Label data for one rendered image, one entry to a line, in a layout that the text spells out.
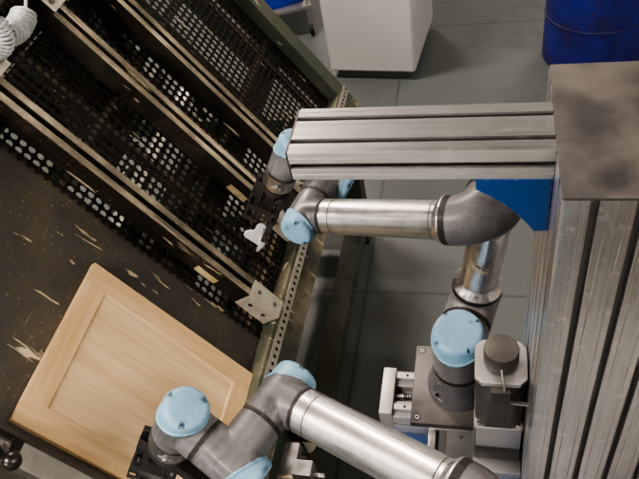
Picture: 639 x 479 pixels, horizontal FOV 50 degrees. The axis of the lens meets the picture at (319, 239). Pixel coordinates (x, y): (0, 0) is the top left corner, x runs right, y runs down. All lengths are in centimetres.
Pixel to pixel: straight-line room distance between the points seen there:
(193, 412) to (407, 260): 243
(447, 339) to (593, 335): 67
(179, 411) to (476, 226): 60
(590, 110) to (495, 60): 385
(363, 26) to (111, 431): 325
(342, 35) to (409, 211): 325
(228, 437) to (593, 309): 56
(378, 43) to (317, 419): 359
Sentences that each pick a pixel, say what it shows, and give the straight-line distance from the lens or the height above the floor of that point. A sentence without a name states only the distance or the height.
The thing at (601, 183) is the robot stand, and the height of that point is 203.
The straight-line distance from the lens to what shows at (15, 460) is 145.
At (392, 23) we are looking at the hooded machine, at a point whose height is 41.
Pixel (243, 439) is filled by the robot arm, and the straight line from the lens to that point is 108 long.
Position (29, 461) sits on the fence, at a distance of 159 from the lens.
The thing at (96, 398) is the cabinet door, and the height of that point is 124.
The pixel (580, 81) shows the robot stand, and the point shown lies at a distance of 92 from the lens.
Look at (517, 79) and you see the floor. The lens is 452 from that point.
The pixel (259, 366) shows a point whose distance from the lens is 203.
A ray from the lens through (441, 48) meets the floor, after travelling 485.
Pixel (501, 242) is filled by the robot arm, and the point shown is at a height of 146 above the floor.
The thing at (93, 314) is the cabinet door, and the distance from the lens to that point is 176.
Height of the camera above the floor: 254
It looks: 46 degrees down
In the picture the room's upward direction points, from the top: 13 degrees counter-clockwise
